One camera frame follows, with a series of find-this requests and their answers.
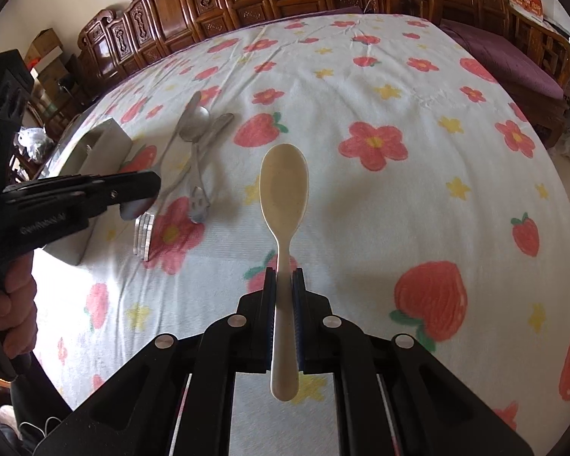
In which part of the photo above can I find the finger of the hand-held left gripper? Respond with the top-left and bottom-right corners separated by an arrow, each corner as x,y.
83,189 -> 152,222
1,170 -> 162,200

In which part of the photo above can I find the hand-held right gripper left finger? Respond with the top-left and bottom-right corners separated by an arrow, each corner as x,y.
33,267 -> 277,456

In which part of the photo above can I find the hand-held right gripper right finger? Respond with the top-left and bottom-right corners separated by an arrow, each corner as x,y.
291,267 -> 535,456

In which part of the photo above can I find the metal tray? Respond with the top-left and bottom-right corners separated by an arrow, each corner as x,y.
45,120 -> 134,267

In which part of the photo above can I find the pale fork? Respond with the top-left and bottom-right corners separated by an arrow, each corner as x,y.
119,199 -> 155,262

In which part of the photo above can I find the metal spoon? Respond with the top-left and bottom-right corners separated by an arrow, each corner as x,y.
178,104 -> 214,224

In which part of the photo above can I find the cream plastic spoon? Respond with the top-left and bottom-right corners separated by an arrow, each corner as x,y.
259,144 -> 310,402

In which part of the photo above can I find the person's left hand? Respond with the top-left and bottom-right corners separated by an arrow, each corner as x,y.
0,252 -> 40,360

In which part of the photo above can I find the cardboard box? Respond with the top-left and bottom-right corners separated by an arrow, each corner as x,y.
27,28 -> 63,66
31,54 -> 79,100

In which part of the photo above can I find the strawberry flower printed cloth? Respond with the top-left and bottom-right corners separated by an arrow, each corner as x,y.
31,13 -> 570,456

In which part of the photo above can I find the purple cloth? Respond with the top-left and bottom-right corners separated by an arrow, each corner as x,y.
439,19 -> 565,100

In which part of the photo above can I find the red box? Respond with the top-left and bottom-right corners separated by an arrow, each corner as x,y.
506,0 -> 545,22

